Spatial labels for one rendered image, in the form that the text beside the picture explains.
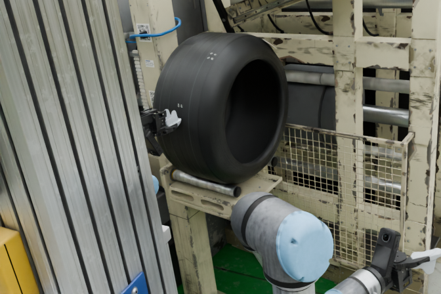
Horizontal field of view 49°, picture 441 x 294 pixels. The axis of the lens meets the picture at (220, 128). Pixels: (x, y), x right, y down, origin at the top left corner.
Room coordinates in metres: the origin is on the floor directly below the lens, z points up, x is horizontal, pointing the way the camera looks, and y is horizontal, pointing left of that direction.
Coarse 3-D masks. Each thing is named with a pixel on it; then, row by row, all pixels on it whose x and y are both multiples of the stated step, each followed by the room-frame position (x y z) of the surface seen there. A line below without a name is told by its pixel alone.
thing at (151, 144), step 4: (148, 132) 1.46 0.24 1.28; (148, 136) 1.45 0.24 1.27; (152, 136) 1.47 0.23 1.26; (148, 140) 1.46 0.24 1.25; (152, 140) 1.47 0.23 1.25; (156, 140) 1.48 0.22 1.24; (148, 144) 1.47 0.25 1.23; (152, 144) 1.46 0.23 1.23; (156, 144) 1.48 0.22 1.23; (148, 148) 1.49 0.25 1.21; (152, 148) 1.48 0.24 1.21; (156, 148) 1.48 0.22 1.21; (160, 148) 1.49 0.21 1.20; (152, 152) 1.49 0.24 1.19; (156, 152) 1.48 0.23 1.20; (160, 152) 1.49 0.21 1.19
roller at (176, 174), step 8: (176, 176) 1.84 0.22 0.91; (184, 176) 1.81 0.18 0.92; (192, 176) 1.79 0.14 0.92; (192, 184) 1.78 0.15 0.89; (200, 184) 1.75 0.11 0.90; (208, 184) 1.72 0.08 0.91; (216, 184) 1.70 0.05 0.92; (224, 184) 1.68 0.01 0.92; (224, 192) 1.67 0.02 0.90; (232, 192) 1.64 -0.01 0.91; (240, 192) 1.66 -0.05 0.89
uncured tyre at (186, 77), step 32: (192, 64) 1.68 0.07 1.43; (224, 64) 1.65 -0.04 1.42; (256, 64) 2.04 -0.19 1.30; (160, 96) 1.69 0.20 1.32; (192, 96) 1.59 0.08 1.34; (224, 96) 1.60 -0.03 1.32; (256, 96) 2.07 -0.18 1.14; (288, 96) 1.94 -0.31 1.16; (192, 128) 1.56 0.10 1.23; (224, 128) 1.58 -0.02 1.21; (256, 128) 2.01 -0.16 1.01; (192, 160) 1.59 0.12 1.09; (224, 160) 1.57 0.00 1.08; (256, 160) 1.74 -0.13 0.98
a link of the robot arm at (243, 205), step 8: (256, 192) 0.86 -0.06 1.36; (264, 192) 0.86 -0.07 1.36; (240, 200) 0.85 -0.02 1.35; (248, 200) 0.83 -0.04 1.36; (256, 200) 0.92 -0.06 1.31; (240, 208) 0.83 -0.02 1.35; (248, 208) 0.93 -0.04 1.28; (232, 216) 0.84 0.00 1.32; (240, 216) 0.81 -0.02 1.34; (232, 224) 0.83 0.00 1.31; (240, 224) 0.80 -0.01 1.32; (240, 232) 0.80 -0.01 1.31; (240, 240) 0.85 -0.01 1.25; (248, 248) 0.86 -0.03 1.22; (256, 256) 0.88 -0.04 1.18
